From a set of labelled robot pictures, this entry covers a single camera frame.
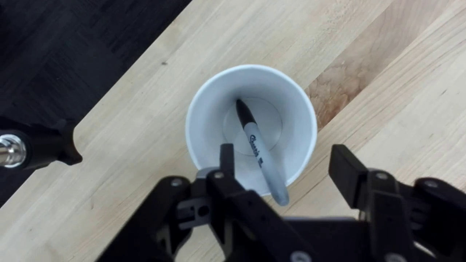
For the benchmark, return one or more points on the white paper cup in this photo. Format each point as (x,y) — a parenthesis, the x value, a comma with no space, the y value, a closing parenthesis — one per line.
(209,111)

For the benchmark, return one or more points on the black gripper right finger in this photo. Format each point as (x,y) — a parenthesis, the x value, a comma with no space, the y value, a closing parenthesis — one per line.
(388,208)

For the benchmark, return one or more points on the black metal table bracket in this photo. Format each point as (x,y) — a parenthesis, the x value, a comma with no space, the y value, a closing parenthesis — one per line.
(44,147)

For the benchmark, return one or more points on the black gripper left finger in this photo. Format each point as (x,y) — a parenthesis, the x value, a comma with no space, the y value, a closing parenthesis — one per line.
(242,218)

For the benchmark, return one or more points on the grey marker pen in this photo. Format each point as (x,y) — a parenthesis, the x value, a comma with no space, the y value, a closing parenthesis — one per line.
(257,146)

